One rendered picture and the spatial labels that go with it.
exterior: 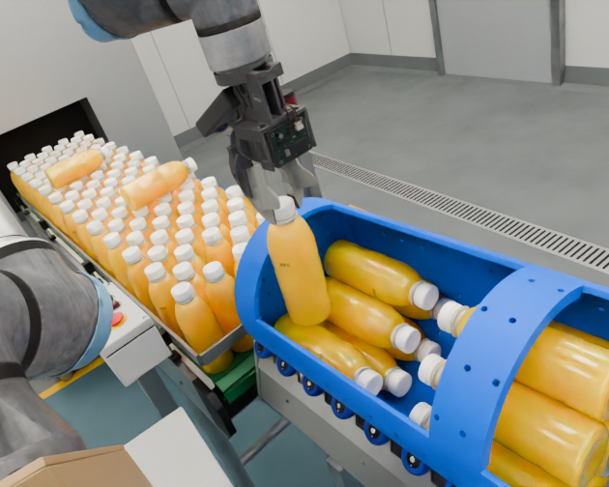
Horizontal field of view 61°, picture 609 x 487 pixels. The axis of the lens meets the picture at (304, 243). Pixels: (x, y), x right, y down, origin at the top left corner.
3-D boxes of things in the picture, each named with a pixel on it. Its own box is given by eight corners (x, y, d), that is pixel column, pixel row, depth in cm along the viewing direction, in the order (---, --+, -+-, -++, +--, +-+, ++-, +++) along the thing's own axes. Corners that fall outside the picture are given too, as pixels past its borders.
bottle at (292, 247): (297, 296, 87) (269, 200, 77) (337, 298, 84) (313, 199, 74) (282, 325, 81) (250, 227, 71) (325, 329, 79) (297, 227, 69)
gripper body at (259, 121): (273, 178, 61) (239, 78, 54) (234, 166, 67) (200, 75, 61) (320, 150, 64) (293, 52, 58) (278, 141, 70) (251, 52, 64)
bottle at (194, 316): (238, 363, 106) (205, 296, 97) (206, 380, 105) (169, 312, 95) (229, 344, 112) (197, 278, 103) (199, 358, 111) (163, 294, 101)
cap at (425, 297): (426, 276, 77) (436, 280, 76) (430, 296, 79) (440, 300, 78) (410, 291, 76) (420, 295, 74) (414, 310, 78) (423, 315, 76)
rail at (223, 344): (206, 366, 101) (200, 356, 100) (204, 364, 102) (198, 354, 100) (348, 257, 119) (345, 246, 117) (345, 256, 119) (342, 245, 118)
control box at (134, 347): (126, 388, 95) (100, 349, 89) (91, 343, 109) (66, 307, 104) (172, 355, 99) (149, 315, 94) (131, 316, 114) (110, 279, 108)
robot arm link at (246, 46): (186, 38, 59) (242, 14, 62) (200, 77, 61) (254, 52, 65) (218, 37, 53) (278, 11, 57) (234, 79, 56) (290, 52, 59)
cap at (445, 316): (451, 341, 65) (440, 335, 66) (470, 323, 66) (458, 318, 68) (448, 318, 63) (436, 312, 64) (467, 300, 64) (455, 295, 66)
